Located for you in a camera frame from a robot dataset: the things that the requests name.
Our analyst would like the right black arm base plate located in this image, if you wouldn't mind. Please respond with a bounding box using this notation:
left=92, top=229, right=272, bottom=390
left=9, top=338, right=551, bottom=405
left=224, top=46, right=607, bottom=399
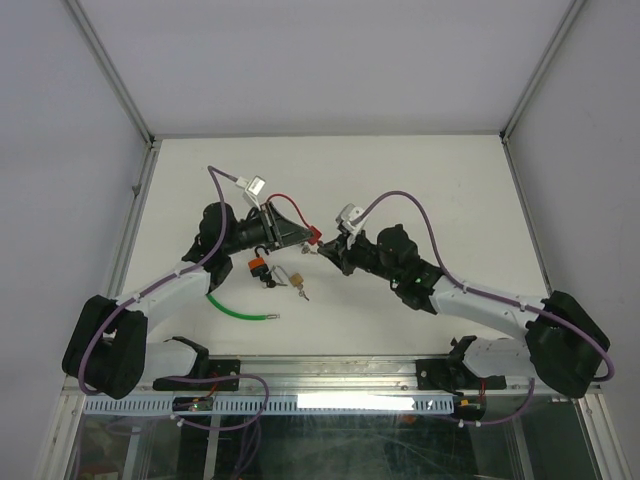
left=415, top=358, right=507, bottom=395

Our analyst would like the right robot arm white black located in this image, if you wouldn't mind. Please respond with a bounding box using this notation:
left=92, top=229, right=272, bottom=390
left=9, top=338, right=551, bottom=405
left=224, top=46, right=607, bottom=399
left=318, top=224, right=610, bottom=399

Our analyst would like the brass padlock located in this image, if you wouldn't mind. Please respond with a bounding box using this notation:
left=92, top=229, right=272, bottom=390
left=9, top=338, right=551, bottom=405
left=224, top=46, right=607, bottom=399
left=276, top=265, right=304, bottom=289

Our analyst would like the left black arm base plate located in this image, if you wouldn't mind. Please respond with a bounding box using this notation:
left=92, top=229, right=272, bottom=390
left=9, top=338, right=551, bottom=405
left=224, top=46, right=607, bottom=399
left=152, top=358, right=241, bottom=393

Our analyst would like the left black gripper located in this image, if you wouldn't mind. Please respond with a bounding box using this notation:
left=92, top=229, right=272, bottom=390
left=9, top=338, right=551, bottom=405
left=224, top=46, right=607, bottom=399
left=223, top=202, right=315, bottom=256

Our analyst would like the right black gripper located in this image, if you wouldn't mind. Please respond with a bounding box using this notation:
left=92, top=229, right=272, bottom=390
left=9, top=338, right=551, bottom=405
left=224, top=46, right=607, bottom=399
left=317, top=228, right=401, bottom=285

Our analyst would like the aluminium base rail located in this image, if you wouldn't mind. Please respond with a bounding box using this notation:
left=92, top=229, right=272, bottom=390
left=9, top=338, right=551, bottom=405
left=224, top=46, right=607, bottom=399
left=62, top=353, right=601, bottom=396

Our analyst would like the grey slotted cable duct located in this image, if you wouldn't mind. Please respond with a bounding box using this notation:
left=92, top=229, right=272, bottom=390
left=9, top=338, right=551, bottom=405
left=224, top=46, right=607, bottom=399
left=84, top=393, right=454, bottom=416

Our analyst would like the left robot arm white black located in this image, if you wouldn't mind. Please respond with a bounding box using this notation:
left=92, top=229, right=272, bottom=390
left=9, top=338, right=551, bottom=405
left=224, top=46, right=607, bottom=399
left=61, top=202, right=320, bottom=399

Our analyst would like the orange black padlock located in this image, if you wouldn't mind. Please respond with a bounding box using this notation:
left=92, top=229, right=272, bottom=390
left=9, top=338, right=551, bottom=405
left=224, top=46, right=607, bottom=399
left=248, top=245, right=269, bottom=280

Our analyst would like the black-headed key pair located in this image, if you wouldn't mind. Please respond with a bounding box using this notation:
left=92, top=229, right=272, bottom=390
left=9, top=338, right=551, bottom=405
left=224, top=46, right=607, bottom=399
left=260, top=273, right=287, bottom=289

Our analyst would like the green cable bike lock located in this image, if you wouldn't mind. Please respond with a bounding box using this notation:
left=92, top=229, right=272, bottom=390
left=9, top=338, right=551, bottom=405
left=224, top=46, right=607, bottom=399
left=206, top=294, right=280, bottom=321

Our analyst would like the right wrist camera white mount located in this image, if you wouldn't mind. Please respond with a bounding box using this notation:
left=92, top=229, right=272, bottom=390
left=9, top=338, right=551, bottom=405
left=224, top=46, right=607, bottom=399
left=336, top=204, right=368, bottom=249

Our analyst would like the red cable seal tag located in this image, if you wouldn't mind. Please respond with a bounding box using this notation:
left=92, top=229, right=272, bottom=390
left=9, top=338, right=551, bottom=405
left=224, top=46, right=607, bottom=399
left=267, top=193, right=322, bottom=245

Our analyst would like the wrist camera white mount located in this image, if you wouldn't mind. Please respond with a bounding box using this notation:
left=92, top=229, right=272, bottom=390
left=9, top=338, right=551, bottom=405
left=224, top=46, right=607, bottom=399
left=234, top=176, right=266, bottom=209
left=336, top=204, right=368, bottom=249

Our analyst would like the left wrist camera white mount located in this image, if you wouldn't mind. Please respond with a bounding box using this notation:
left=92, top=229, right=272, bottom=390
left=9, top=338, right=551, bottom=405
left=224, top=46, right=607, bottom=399
left=234, top=176, right=266, bottom=209

